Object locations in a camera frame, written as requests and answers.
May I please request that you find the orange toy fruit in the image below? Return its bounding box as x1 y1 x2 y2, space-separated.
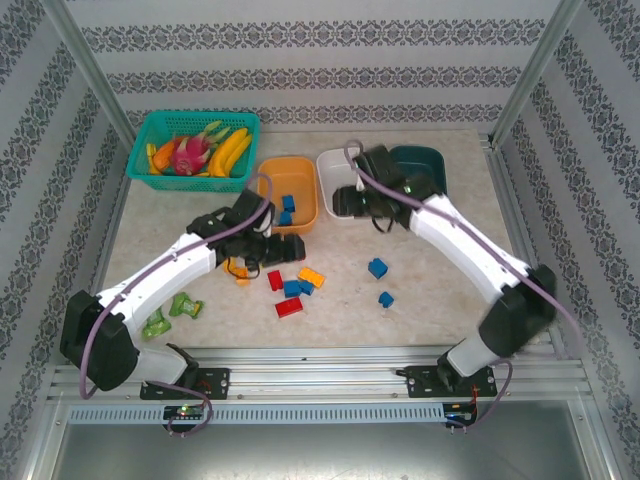
152 140 176 171

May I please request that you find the yellow toy banana bunch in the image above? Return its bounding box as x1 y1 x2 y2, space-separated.
207 127 254 179

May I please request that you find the orange plastic container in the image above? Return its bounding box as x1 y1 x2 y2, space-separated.
256 156 321 236

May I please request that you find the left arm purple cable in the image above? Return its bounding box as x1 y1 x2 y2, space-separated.
79 172 275 439

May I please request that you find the white plastic container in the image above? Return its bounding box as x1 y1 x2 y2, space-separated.
315 147 376 221

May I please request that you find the teal plastic basket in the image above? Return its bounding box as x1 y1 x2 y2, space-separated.
124 109 262 194

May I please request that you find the small yellow toy fruit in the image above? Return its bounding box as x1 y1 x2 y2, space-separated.
144 143 164 175

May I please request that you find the aluminium side rail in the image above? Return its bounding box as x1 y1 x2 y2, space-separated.
479 134 569 361
68 169 134 366

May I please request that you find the aluminium frame post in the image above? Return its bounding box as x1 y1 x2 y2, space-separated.
39 0 144 151
487 0 586 149

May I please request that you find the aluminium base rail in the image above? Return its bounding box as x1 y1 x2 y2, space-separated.
47 346 586 401

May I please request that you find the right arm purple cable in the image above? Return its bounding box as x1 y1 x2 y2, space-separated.
344 139 584 431

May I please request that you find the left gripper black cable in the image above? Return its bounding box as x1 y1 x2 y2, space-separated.
223 255 262 281

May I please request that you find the pink toy dragon fruit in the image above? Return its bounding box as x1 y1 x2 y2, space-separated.
169 120 231 176

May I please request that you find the white slotted cable duct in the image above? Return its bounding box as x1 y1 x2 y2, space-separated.
66 403 447 425

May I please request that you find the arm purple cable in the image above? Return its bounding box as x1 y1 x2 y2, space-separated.
344 139 584 431
79 172 275 439

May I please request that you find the dark teal plastic container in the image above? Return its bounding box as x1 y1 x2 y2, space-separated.
388 144 449 196

